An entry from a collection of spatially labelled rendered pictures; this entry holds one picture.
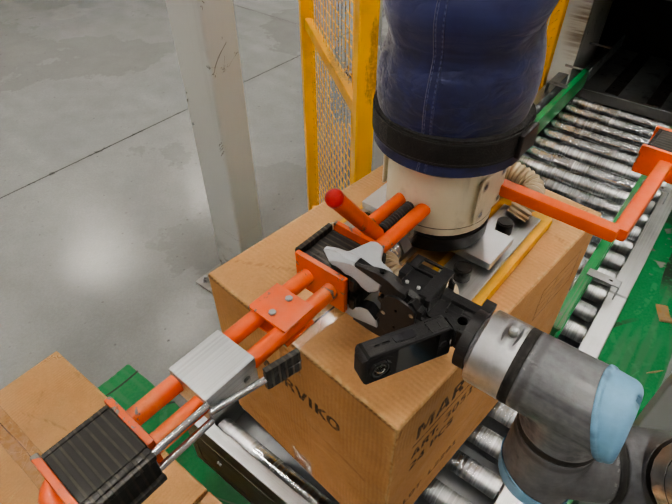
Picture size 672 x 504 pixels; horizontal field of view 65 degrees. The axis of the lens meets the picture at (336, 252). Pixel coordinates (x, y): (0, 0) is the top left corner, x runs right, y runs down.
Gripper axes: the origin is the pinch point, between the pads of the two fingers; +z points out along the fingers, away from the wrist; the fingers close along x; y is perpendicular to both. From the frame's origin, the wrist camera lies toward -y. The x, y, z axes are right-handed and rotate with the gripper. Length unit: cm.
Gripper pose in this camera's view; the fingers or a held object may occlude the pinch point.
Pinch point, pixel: (328, 275)
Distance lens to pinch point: 67.6
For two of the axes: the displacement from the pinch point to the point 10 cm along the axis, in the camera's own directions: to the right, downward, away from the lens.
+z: -7.9, -4.2, 4.5
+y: 6.1, -5.4, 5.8
